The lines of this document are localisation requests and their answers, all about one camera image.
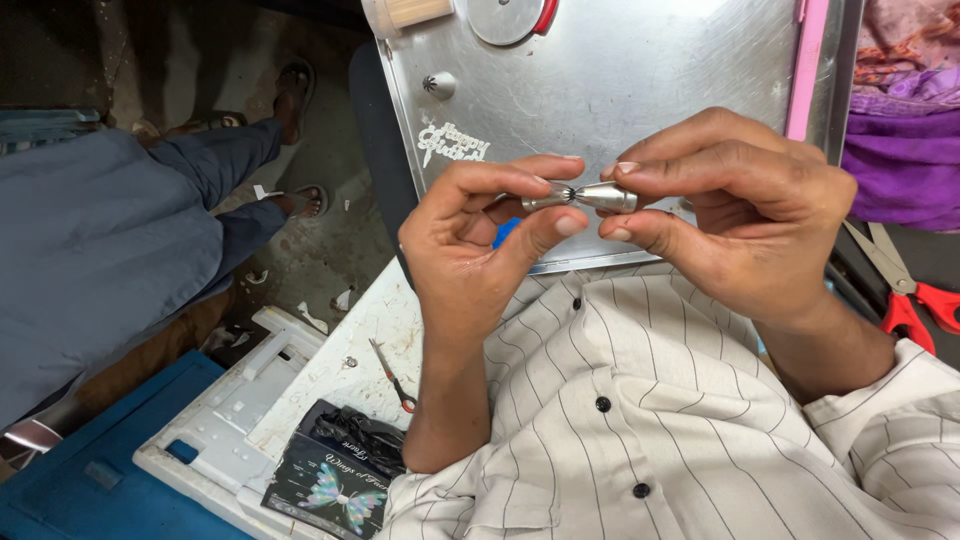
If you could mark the blue plastic crate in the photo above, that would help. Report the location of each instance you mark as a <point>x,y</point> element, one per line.
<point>97,472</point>

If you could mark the white paper scrap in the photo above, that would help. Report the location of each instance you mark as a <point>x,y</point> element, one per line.
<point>260,192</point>
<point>312,317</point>
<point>256,277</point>
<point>343,298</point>

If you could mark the steel piping nozzle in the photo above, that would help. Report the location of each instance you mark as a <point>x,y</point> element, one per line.
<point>606,198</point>
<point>546,197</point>
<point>440,85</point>

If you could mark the pink plastic scraper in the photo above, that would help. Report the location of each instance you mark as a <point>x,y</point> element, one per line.
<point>807,71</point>

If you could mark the white foam box lid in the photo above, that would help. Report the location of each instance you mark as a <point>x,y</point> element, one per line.
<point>225,420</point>

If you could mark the white striped shirt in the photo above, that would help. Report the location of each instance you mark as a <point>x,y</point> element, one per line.
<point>675,420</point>

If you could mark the person's right hand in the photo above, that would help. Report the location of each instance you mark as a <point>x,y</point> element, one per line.
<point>765,232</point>

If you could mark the black plastic bag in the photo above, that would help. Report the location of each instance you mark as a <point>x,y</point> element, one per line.
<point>360,436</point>

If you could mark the clear toothpick container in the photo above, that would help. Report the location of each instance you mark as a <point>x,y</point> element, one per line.
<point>405,13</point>

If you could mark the small thread scissors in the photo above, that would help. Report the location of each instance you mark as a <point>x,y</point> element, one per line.
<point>391,375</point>

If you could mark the person's left hand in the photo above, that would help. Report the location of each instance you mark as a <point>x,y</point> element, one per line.
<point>457,262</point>

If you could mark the purple cloth heap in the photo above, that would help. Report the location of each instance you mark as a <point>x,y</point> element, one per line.
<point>904,135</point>

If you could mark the steel baking tray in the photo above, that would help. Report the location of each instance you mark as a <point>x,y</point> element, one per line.
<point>637,82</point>

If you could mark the white cake topper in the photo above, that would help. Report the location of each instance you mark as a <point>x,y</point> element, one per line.
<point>450,142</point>

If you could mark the blue plastic piece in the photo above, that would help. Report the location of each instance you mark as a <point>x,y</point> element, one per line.
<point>506,232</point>

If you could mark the black box butterfly print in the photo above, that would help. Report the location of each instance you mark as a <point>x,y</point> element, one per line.
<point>330,487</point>

